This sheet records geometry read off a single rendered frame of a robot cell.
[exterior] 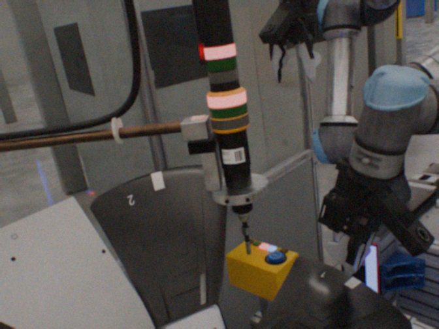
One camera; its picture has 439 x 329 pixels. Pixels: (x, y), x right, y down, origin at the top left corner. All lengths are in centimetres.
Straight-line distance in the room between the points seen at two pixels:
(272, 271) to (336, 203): 38
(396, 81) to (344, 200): 21
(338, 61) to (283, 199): 73
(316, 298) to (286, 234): 121
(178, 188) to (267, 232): 119
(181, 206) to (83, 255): 25
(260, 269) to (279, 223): 86
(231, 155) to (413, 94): 26
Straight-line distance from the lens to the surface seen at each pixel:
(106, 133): 53
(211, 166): 50
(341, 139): 136
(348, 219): 72
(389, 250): 140
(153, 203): 68
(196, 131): 49
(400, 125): 64
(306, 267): 85
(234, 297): 179
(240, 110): 48
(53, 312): 81
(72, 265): 84
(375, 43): 743
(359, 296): 81
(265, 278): 107
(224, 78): 47
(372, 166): 66
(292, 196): 196
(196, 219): 66
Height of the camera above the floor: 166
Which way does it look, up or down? 19 degrees down
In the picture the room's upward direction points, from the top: 9 degrees counter-clockwise
